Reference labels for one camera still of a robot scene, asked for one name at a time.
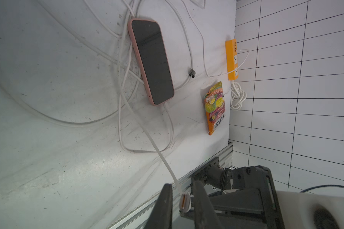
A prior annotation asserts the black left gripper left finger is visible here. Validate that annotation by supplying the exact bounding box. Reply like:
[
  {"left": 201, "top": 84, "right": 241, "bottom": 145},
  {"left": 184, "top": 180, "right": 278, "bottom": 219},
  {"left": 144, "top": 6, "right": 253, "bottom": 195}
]
[{"left": 144, "top": 184, "right": 173, "bottom": 229}]

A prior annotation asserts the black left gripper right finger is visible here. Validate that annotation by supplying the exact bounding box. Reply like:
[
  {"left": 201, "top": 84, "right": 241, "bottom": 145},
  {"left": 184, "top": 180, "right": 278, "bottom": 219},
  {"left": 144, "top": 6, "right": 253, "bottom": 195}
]
[{"left": 193, "top": 181, "right": 223, "bottom": 229}]

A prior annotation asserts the metal base rail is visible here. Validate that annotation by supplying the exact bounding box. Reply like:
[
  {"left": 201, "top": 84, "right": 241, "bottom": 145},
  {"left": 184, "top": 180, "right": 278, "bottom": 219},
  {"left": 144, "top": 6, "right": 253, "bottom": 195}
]
[{"left": 105, "top": 141, "right": 234, "bottom": 229}]

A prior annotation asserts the colourful candy bag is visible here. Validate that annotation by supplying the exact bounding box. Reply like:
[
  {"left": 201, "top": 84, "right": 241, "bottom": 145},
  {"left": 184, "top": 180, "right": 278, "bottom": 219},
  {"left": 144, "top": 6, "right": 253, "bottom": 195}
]
[{"left": 204, "top": 82, "right": 226, "bottom": 135}]

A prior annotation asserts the orange power strip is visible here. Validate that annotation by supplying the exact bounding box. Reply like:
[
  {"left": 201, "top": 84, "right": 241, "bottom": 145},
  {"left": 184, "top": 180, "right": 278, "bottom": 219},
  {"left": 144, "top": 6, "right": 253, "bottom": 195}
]
[{"left": 225, "top": 39, "right": 239, "bottom": 81}]

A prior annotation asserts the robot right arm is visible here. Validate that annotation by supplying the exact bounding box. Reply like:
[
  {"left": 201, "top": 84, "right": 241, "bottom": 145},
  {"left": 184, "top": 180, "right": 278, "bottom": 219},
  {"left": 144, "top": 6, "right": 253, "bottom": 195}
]
[{"left": 180, "top": 166, "right": 344, "bottom": 229}]

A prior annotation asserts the phone pink case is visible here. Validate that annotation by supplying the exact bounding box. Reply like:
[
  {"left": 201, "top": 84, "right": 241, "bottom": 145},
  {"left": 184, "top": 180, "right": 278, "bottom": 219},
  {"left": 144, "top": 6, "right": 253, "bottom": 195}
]
[{"left": 128, "top": 18, "right": 175, "bottom": 106}]

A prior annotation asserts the white orange-strip power cord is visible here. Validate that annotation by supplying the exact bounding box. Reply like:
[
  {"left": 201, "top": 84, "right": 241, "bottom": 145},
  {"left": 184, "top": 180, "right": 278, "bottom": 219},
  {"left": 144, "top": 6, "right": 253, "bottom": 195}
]
[{"left": 230, "top": 80, "right": 247, "bottom": 111}]

